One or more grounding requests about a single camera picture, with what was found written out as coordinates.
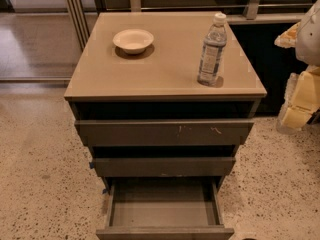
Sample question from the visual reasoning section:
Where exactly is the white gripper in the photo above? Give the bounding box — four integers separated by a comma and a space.
274, 23, 320, 129

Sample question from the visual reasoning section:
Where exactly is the clear plastic water bottle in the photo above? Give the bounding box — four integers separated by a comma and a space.
197, 12, 227, 86

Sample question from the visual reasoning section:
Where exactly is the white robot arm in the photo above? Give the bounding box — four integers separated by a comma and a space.
274, 0, 320, 134

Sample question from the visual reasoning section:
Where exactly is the grey drawer cabinet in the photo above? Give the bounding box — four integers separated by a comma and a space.
63, 11, 268, 192

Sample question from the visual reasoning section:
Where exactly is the middle grey drawer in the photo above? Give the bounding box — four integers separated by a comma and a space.
92, 157, 236, 177

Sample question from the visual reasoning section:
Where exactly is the bottom open grey drawer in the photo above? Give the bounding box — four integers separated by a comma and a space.
96, 177, 234, 240

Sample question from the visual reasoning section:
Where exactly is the top grey drawer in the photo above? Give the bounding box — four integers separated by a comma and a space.
75, 119, 253, 146

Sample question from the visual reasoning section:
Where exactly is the white bowl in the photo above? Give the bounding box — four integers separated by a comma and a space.
113, 29, 154, 55

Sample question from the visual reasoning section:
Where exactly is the metal railing frame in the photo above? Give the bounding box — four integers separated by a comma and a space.
66, 0, 317, 46

